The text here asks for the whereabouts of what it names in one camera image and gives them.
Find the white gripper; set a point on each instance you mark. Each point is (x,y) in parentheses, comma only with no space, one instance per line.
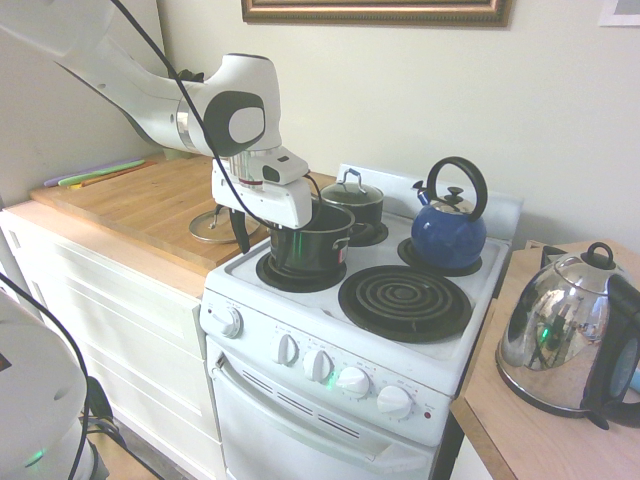
(280,202)

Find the glass pot lid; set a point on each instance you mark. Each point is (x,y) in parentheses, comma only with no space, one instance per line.
(210,231)

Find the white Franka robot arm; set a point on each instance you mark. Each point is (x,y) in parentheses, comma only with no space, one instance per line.
(150,100)

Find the large dark cooking pot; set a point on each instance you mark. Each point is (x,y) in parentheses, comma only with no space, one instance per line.
(320,240)

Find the light green plant pot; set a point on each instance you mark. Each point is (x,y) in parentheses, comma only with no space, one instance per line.
(176,153)

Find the white stove knob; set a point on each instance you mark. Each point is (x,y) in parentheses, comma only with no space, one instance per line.
(395,400)
(353,383)
(231,322)
(286,350)
(318,366)

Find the small dark saucepan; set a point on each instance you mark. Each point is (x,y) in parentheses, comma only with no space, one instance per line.
(370,215)

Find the wooden countertop board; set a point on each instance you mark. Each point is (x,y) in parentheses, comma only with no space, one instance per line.
(150,205)

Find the large black coil burner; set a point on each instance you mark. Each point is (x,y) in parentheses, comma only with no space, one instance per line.
(405,302)

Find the white drawer cabinet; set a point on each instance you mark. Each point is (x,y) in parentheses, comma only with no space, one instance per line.
(125,320)

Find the green knife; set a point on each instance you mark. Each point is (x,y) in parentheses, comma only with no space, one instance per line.
(95,176)

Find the dark green plant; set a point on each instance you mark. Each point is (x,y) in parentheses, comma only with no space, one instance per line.
(190,76)

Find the blue stovetop kettle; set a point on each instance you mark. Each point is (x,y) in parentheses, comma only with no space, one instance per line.
(447,235)

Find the white electric stove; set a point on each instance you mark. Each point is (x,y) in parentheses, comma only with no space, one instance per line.
(280,430)

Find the gold framed painting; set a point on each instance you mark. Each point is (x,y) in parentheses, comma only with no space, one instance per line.
(375,12)

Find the wooden box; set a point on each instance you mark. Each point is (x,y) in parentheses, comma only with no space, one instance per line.
(542,252)

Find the silver electric kettle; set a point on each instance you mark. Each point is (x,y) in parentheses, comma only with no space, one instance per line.
(555,325)

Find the white paper print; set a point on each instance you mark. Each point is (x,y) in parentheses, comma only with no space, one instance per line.
(622,11)

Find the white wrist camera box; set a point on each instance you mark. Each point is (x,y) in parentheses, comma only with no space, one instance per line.
(290,167)

